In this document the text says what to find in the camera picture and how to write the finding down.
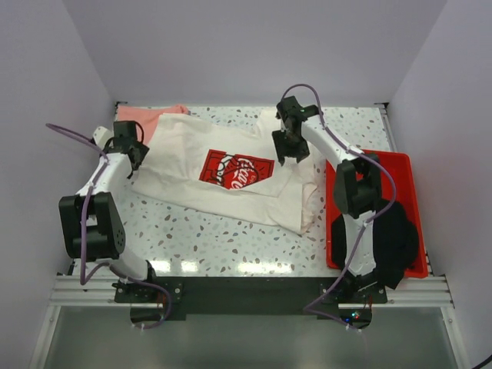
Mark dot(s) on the black t-shirt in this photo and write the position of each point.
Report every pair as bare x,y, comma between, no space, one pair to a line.
395,244

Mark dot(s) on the folded salmon pink t-shirt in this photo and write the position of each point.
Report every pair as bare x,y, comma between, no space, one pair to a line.
147,118

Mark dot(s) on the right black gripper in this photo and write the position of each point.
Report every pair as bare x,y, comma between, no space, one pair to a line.
300,153

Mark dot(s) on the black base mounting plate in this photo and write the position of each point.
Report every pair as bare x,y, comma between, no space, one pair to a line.
176,298

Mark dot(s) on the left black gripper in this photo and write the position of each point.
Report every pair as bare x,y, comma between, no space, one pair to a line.
143,150

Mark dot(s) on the white t-shirt red print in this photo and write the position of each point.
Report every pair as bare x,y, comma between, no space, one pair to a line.
228,171

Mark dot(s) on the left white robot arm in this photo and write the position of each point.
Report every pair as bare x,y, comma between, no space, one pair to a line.
91,224

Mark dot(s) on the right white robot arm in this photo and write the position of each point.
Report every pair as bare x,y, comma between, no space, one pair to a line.
357,188

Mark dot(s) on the red plastic bin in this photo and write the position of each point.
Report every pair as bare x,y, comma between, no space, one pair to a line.
399,167

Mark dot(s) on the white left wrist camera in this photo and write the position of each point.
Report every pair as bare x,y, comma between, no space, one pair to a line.
101,136

